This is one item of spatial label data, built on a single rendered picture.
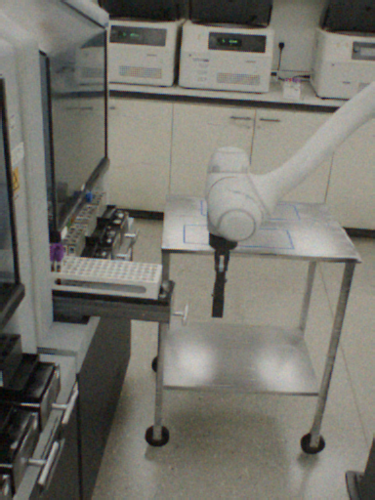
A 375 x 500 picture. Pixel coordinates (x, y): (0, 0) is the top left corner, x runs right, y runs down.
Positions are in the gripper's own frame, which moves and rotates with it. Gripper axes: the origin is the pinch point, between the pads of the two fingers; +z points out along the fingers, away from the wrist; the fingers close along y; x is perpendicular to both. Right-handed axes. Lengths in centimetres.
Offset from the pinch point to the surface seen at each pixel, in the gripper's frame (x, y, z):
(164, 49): -41, -229, -33
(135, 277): -21.7, 3.1, -6.9
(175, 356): -14, -43, 52
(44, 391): -34, 43, -2
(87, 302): -33.5, 6.7, -0.6
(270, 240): 15.6, -36.1, -1.9
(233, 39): 0, -234, -40
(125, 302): -23.8, 5.9, -1.1
